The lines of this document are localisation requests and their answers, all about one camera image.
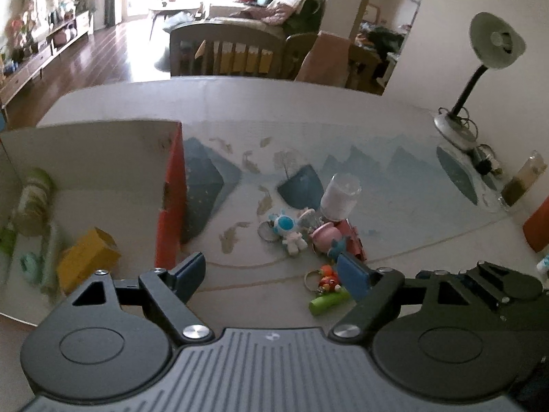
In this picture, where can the clear plastic jar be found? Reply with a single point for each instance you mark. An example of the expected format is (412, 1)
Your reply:
(341, 199)

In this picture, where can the blue front water dispenser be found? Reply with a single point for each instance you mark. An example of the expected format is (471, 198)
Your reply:
(2, 119)

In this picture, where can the small yellow box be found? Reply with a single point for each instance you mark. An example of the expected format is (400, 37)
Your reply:
(88, 259)

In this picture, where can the pale blanket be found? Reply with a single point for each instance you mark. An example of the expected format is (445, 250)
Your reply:
(296, 8)

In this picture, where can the beige towel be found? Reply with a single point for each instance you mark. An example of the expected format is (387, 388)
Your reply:
(326, 60)

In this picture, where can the orange bottle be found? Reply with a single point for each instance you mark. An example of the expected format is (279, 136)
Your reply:
(538, 227)

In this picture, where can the oval coffee table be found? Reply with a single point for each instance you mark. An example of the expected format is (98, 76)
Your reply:
(171, 7)

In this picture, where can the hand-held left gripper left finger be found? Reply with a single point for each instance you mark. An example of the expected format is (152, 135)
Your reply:
(188, 277)

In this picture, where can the pink artificial flowers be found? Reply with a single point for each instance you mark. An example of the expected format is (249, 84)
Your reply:
(19, 30)

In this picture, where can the bright green tube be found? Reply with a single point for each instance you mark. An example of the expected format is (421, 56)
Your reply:
(328, 302)

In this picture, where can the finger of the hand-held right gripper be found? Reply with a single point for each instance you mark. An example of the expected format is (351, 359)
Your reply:
(510, 287)

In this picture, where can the pink and blue whale toy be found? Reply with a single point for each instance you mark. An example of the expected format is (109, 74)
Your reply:
(324, 234)

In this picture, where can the long wooden tv cabinet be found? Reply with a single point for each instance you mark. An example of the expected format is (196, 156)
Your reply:
(25, 68)

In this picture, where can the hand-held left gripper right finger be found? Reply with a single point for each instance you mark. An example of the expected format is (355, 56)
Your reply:
(354, 277)

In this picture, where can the clear round charm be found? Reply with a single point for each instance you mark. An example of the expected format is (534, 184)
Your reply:
(308, 216)

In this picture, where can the white desk lamp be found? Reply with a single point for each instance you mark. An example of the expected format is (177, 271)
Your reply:
(493, 38)

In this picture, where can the small red toy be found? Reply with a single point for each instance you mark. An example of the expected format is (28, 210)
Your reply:
(354, 240)

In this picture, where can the red and white cardboard box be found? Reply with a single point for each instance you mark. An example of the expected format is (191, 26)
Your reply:
(107, 158)

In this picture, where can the dark wooden slatted chair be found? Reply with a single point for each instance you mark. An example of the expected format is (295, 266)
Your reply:
(223, 32)

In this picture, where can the tall glass tube vase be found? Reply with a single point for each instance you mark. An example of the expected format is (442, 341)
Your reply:
(521, 180)

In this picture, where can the beige sofa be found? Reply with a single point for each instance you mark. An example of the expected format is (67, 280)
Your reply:
(240, 21)

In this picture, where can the blue mountain print table mat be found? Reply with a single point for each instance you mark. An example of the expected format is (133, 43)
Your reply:
(386, 189)

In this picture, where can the green-lid glass jar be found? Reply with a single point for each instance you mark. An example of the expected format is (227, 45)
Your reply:
(34, 197)

